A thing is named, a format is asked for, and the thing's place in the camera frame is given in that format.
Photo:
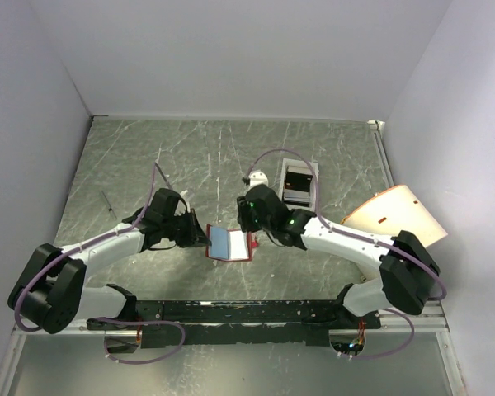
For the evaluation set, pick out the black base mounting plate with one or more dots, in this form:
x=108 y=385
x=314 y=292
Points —
x=251 y=322

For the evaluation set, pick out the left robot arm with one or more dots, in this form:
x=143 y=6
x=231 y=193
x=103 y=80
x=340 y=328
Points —
x=51 y=292

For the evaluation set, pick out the red leather card holder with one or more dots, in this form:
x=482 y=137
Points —
x=230 y=245

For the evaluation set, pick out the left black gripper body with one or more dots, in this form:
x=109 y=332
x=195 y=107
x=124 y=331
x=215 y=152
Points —
x=172 y=228

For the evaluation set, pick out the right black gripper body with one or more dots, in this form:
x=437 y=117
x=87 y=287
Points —
x=256 y=223

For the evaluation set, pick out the small grey metal rod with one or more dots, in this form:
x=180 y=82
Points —
x=108 y=205

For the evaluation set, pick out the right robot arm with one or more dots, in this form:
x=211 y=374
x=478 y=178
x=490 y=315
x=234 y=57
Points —
x=400 y=273

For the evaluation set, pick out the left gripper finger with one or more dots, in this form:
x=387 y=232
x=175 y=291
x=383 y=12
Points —
x=198 y=236
x=185 y=232

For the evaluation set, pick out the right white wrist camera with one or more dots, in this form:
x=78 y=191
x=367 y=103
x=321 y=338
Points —
x=255 y=178

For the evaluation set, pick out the white orange lamp shade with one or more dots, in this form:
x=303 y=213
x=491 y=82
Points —
x=394 y=210

